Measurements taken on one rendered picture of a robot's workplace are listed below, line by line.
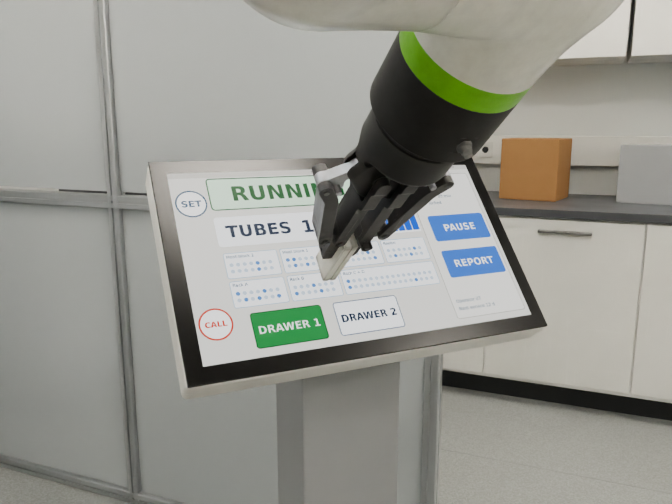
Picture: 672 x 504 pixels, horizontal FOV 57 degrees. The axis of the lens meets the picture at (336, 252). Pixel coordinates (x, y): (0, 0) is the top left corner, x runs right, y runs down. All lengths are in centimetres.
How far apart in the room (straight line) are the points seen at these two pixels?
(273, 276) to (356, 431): 29
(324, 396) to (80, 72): 144
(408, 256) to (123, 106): 127
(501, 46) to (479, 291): 58
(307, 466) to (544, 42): 72
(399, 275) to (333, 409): 22
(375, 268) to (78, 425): 170
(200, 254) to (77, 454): 173
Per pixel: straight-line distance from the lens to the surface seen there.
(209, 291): 76
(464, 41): 37
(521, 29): 35
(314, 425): 92
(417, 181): 47
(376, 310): 82
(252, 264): 79
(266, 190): 86
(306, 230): 84
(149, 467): 226
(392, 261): 86
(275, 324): 76
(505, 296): 93
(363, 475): 100
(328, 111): 163
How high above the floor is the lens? 124
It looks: 11 degrees down
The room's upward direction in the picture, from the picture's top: straight up
